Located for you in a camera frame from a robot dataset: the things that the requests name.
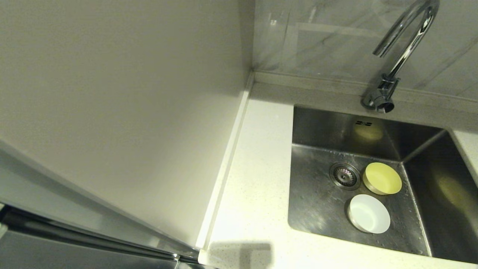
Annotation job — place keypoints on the yellow bowl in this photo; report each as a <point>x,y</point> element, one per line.
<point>384,179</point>

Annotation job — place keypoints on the white bowl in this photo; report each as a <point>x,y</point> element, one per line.
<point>369,215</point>

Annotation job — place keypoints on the stainless steel sink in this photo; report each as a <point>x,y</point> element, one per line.
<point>321,209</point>

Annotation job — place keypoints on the metal sink drain strainer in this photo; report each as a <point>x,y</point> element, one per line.
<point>344,176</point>

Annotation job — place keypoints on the white counter edge strip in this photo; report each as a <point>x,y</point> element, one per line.
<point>228,157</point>

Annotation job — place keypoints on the chrome gooseneck faucet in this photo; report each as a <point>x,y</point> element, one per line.
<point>384,89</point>

